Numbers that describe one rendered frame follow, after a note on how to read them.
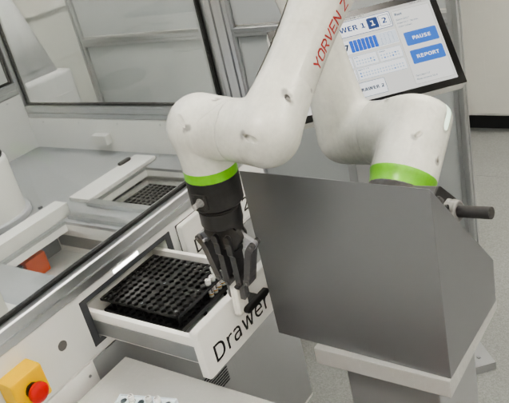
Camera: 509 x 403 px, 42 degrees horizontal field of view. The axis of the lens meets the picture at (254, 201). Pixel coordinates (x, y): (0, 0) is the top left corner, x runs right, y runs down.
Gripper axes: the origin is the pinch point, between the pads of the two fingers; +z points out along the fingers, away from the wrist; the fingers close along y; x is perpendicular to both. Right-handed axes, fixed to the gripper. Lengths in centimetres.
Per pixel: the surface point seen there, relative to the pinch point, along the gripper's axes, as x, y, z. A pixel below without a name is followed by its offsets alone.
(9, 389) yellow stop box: -32.5, -29.9, 3.7
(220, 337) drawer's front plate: -5.7, -2.1, 5.6
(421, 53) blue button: 107, -1, -11
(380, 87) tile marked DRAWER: 93, -9, -5
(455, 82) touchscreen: 105, 9, -3
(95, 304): -3.9, -37.3, 7.6
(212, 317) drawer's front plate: -6.1, -2.4, 0.6
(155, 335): -9.0, -15.6, 6.2
